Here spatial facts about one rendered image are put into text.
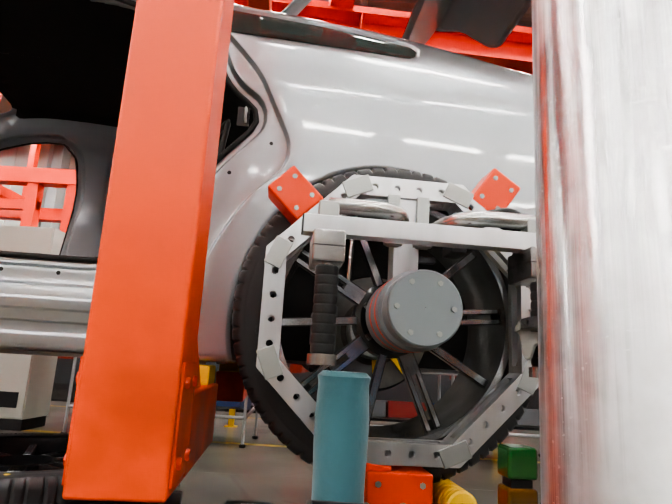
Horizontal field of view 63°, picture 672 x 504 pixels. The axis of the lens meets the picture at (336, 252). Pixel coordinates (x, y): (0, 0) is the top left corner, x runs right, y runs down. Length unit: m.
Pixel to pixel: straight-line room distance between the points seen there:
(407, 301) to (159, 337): 0.42
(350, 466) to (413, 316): 0.25
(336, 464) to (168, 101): 0.69
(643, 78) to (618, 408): 0.14
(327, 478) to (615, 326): 0.72
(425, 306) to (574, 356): 0.67
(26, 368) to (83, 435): 4.88
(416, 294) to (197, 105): 0.52
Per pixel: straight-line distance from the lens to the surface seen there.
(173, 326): 0.96
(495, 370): 1.20
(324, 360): 0.79
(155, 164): 1.02
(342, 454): 0.90
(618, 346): 0.24
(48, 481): 1.28
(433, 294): 0.91
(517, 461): 0.78
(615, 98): 0.27
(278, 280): 1.02
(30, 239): 6.04
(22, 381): 5.88
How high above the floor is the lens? 0.75
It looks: 12 degrees up
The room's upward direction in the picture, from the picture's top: 3 degrees clockwise
